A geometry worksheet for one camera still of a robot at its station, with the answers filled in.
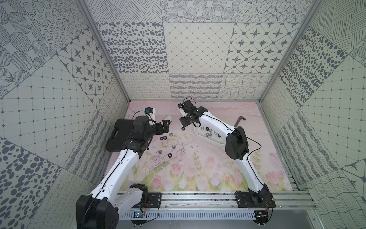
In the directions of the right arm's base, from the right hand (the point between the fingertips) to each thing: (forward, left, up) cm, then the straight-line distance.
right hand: (187, 121), depth 97 cm
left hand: (-11, +14, +16) cm, 24 cm away
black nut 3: (-9, +18, -8) cm, 22 cm away
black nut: (0, +3, -9) cm, 9 cm away
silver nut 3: (-2, -11, -7) cm, 13 cm away
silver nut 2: (-16, +9, -8) cm, 20 cm away
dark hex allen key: (+7, -39, -9) cm, 41 cm away
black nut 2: (-21, +11, -9) cm, 26 cm away
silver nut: (-6, +12, -8) cm, 16 cm away
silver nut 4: (-6, -15, -9) cm, 18 cm away
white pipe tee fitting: (+7, +14, -6) cm, 17 cm away
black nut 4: (-9, +16, -8) cm, 19 cm away
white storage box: (-22, -14, +22) cm, 34 cm away
